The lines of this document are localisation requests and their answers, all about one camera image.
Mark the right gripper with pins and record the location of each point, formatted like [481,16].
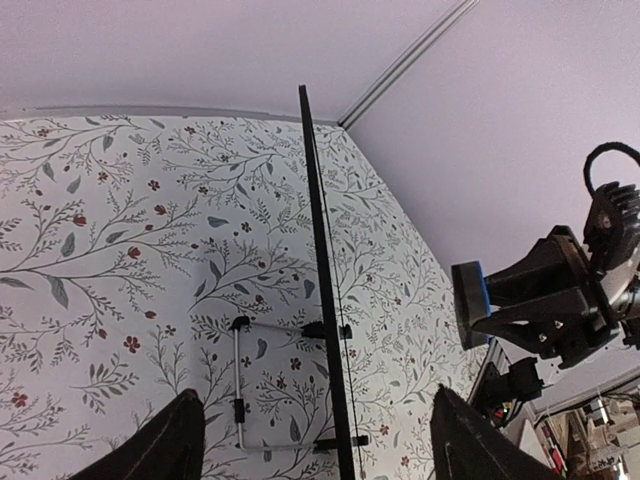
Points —
[557,288]

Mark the blue whiteboard eraser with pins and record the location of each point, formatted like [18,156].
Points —
[471,302]

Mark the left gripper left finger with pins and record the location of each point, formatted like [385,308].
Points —
[169,446]

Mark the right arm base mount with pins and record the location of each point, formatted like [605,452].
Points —
[524,380]

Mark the white whiteboard black frame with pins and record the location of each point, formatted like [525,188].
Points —
[343,437]

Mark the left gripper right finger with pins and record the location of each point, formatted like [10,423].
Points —
[466,446]

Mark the floral patterned table mat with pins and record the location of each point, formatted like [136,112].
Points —
[143,256]

